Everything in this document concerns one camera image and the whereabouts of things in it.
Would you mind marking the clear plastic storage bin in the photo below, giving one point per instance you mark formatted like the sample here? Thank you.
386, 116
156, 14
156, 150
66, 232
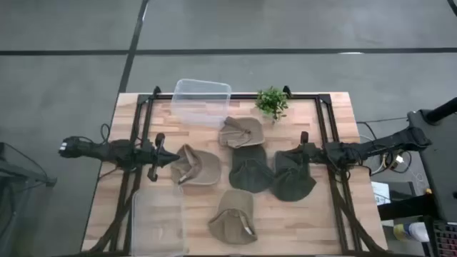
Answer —
200, 103
159, 221

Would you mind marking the green plant in white pot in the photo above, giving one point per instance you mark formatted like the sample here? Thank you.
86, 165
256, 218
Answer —
272, 103

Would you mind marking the black plastic crate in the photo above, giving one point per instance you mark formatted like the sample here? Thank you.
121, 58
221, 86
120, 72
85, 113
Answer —
446, 239

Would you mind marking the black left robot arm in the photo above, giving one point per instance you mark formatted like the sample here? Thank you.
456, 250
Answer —
107, 151

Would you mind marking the white and yellow bottle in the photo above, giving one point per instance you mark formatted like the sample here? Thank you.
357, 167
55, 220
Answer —
414, 232

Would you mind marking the grey metal stand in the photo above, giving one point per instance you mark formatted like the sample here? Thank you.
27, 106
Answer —
21, 171

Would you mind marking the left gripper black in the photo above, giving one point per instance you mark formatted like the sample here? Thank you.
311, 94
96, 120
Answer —
154, 157

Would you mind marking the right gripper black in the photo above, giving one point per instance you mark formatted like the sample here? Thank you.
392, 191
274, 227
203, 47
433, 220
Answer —
314, 153

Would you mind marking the black power strip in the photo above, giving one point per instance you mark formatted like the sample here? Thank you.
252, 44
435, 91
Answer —
395, 160

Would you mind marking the black metal frame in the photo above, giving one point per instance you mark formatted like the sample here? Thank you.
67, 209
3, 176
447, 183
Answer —
242, 96

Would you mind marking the beige baseball cap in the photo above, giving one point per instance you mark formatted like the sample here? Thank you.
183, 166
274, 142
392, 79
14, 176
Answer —
205, 167
230, 221
246, 130

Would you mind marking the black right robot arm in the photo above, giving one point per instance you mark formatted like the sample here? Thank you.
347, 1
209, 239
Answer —
375, 144

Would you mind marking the black equipment stand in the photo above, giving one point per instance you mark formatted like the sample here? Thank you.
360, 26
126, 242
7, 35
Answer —
439, 160

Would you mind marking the white paper sheet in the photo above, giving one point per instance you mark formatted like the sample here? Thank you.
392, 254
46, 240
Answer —
381, 192

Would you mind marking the dark green baseball cap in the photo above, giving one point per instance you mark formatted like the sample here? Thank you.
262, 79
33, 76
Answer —
250, 171
292, 182

